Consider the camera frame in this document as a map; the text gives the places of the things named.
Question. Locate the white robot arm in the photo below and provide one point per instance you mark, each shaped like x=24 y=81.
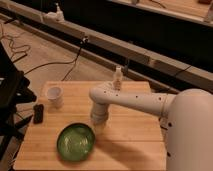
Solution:
x=189 y=117

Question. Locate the white paper cup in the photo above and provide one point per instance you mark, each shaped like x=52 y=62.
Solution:
x=55 y=96

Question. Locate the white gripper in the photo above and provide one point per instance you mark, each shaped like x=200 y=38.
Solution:
x=99 y=121

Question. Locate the black rectangular remote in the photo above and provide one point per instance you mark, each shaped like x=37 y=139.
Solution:
x=38 y=113

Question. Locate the clear plastic bottle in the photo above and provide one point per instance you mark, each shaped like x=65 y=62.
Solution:
x=117 y=78

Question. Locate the long metal rail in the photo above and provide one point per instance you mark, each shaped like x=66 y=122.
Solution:
x=170 y=51

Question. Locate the green ceramic bowl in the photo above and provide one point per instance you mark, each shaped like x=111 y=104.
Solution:
x=75 y=142

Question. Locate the white object on rail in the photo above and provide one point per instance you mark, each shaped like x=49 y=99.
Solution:
x=58 y=15

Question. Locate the black office chair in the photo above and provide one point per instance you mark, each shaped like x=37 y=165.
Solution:
x=13 y=90

